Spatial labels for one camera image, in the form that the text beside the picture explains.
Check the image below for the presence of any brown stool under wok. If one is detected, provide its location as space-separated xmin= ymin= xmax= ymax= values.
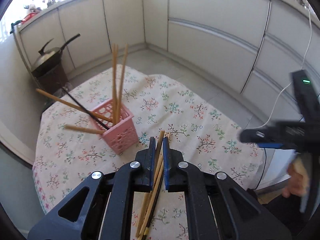
xmin=37 ymin=63 xmax=69 ymax=94

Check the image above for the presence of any bamboo chopstick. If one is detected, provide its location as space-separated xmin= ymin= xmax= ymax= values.
xmin=112 ymin=43 xmax=118 ymax=126
xmin=137 ymin=132 xmax=172 ymax=240
xmin=135 ymin=130 xmax=165 ymax=239
xmin=116 ymin=43 xmax=129 ymax=123
xmin=36 ymin=88 xmax=112 ymax=122
xmin=64 ymin=125 xmax=105 ymax=135

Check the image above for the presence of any floral tablecloth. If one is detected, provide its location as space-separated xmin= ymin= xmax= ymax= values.
xmin=31 ymin=64 xmax=266 ymax=240

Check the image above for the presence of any person's right hand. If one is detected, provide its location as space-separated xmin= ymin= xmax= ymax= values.
xmin=282 ymin=158 xmax=309 ymax=198

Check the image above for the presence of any dark black chopstick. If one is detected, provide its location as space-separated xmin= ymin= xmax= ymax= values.
xmin=62 ymin=87 xmax=110 ymax=130

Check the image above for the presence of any black wok with lid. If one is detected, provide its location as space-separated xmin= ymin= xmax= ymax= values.
xmin=31 ymin=34 xmax=81 ymax=78

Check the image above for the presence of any red basket on counter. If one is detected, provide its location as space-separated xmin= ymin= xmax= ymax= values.
xmin=22 ymin=12 xmax=36 ymax=24

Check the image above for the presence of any white power cable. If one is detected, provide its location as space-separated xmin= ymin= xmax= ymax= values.
xmin=246 ymin=2 xmax=315 ymax=131

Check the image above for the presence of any pink perforated utensil basket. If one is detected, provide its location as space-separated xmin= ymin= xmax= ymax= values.
xmin=90 ymin=104 xmax=138 ymax=154

